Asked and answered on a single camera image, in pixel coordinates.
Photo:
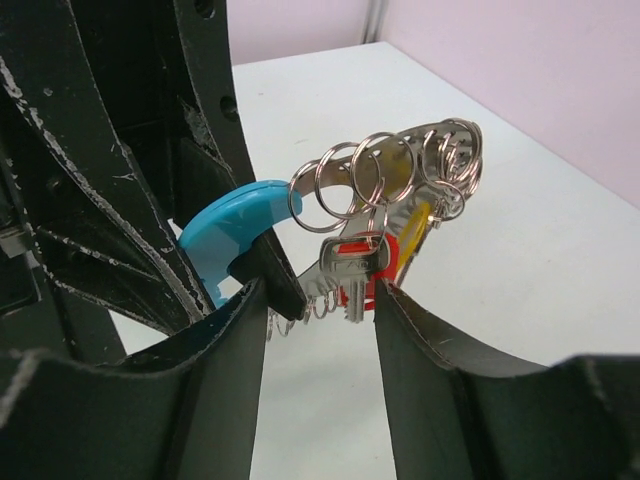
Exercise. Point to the red key tag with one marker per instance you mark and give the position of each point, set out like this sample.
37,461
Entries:
385,260

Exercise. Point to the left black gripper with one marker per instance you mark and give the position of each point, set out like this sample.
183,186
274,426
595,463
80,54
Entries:
118,124

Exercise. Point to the silver metal key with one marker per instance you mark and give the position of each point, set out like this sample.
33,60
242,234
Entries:
338,268

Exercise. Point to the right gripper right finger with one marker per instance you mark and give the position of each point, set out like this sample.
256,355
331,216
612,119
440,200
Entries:
458,408

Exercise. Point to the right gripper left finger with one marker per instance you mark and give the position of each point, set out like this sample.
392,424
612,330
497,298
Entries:
184,408

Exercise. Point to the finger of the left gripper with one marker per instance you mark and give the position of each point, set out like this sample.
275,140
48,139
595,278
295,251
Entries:
270,280

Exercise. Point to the right aluminium frame post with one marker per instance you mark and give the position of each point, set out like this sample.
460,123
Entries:
374,20

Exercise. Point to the yellow key tag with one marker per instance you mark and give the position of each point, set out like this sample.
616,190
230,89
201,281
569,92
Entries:
409,236

